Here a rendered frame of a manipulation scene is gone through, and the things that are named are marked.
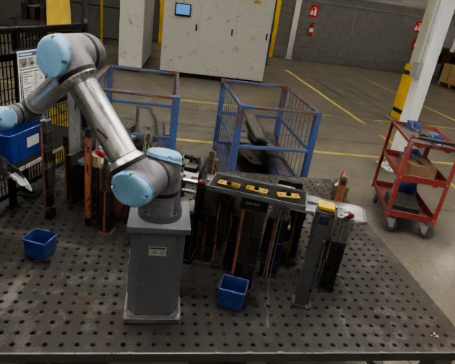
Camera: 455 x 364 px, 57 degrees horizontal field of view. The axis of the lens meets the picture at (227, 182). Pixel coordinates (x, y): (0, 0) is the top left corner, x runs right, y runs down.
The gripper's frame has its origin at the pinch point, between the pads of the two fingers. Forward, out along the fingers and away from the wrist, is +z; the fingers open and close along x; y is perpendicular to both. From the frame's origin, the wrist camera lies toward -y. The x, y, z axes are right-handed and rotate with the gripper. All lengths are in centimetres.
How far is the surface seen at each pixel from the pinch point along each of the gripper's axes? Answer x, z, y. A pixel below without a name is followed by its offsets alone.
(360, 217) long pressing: 135, 47, 12
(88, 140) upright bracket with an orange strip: 29.4, -7.1, -29.3
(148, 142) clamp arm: 55, 6, -51
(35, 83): 8, -33, -72
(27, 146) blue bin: 3.0, -10.0, -35.0
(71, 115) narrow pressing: 23, -17, -49
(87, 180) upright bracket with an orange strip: 23.2, 11.3, -31.5
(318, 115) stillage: 214, 58, -191
